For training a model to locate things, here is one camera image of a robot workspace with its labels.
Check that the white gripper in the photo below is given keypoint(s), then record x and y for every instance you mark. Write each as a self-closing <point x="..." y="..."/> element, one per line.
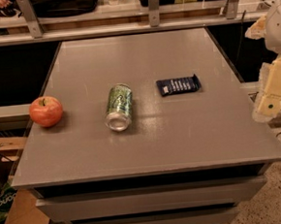
<point x="278" y="31"/>

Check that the green soda can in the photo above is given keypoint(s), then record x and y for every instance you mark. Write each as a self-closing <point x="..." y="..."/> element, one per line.
<point x="119" y="107"/>

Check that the dark blue snack bar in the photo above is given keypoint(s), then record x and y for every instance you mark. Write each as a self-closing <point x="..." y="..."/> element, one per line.
<point x="178" y="86"/>

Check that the grey drawer cabinet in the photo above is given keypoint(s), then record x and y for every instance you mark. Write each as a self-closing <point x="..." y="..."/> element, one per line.
<point x="197" y="197"/>

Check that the red apple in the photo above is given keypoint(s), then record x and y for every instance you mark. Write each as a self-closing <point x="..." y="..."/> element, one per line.
<point x="46" y="111"/>

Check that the black tray on shelf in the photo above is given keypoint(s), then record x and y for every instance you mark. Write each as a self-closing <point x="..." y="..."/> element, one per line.
<point x="60" y="8"/>

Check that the black computer mouse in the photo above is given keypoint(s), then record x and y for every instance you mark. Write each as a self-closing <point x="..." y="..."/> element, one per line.
<point x="8" y="11"/>

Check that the cardboard box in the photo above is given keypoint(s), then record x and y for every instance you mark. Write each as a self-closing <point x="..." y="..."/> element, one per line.
<point x="23" y="210"/>

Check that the green printed bag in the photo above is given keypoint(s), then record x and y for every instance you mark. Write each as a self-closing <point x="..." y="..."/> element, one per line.
<point x="7" y="197"/>

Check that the metal shelf bracket middle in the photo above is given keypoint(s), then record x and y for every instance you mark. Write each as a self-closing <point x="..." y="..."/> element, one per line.
<point x="153" y="13"/>

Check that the metal shelf bracket left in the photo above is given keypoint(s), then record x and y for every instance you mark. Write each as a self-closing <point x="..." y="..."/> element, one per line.
<point x="30" y="17"/>

